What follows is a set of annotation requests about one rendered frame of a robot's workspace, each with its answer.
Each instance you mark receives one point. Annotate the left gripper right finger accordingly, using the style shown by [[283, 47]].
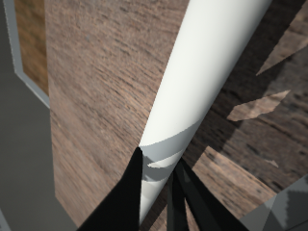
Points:
[[208, 213]]

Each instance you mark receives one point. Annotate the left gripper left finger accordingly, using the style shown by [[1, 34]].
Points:
[[120, 209]]

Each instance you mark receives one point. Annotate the grey and white long tube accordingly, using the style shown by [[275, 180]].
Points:
[[212, 37]]

